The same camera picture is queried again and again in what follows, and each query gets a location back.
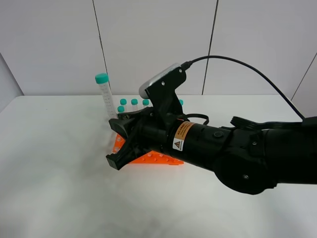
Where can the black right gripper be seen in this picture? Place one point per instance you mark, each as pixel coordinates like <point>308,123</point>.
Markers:
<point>154,131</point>

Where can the teal-capped test tube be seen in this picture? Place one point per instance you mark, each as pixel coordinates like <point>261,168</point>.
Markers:
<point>102,80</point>

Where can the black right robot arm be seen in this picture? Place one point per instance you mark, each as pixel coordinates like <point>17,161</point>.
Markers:
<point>248,157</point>

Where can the second row left tube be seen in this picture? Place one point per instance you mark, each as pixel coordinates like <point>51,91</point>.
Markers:
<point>121,109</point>

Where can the orange test tube rack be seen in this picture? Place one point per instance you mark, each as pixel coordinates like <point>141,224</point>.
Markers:
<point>150,158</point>

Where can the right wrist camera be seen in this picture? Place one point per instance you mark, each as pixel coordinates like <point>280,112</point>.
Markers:
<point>160,90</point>

